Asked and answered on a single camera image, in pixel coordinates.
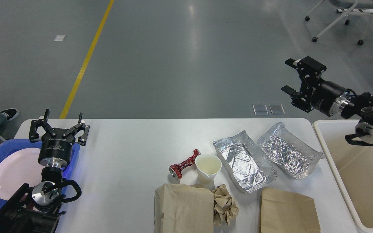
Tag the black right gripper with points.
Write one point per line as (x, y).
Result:
(320, 94)

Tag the crushed red can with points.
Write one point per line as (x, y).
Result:
(176, 169)

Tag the aluminium foil tray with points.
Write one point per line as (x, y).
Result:
(248, 167)

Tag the pink plate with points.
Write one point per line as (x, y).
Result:
(18, 168)

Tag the crumpled brown paper ball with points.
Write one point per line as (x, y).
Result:
(225, 206)

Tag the white paper cup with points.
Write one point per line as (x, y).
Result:
(208, 166)

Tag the clear floor plate right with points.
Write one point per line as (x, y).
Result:
(277, 109)

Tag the black sneaker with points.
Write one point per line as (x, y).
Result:
(10, 113)

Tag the white office chair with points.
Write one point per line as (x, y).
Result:
(350, 7)

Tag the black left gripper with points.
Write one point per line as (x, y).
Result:
(56, 150)

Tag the clear floor plate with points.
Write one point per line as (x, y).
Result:
(277, 109)
(260, 110)

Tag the beige plastic bin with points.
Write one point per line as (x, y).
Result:
(352, 168)

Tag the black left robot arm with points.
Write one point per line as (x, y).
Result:
(38, 209)

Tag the white floor tape patch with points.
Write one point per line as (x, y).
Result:
(59, 38)

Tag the large brown paper bag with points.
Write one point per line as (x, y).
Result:
(180, 208)

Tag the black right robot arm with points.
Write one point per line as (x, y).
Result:
(362, 106)

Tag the clear floor plate left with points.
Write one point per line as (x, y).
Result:
(260, 110)

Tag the clear plastic wrap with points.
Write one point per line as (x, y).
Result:
(287, 151)

